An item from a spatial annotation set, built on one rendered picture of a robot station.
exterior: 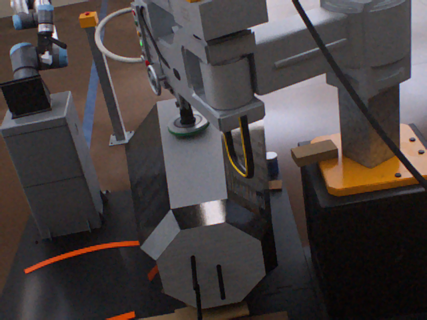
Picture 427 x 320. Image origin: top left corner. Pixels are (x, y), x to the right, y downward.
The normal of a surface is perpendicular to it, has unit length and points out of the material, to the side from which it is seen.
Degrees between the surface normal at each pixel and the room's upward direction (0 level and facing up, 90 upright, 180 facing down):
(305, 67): 90
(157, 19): 90
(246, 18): 90
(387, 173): 0
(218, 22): 90
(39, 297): 0
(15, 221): 0
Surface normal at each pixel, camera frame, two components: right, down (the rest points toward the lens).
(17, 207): -0.16, -0.85
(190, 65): 0.40, 0.41
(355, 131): -0.83, 0.40
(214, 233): 0.09, 0.50
